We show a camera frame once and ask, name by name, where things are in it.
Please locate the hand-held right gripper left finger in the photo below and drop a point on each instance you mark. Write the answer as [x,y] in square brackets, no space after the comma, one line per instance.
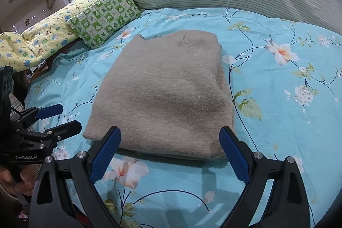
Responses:
[107,153]

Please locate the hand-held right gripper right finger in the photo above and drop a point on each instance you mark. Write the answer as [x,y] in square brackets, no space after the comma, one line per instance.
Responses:
[233,153]

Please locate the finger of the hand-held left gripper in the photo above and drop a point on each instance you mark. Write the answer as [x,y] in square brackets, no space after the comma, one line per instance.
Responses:
[50,110]
[68,128]

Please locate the beige knit sweater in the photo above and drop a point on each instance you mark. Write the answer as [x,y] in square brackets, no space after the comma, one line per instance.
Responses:
[165,94]

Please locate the person's left hand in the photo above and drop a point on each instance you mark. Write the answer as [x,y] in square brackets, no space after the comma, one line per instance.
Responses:
[22,186]

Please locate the light blue floral bed sheet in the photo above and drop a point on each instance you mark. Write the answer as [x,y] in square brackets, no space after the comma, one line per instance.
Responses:
[280,110]

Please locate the yellow cartoon print quilt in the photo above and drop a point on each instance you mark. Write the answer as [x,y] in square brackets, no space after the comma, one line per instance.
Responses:
[48,30]

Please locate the green white patterned pillow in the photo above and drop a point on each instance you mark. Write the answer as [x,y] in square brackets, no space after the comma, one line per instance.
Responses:
[107,14]

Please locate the small wall picture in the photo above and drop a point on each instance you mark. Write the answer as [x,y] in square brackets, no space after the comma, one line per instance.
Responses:
[27,21]

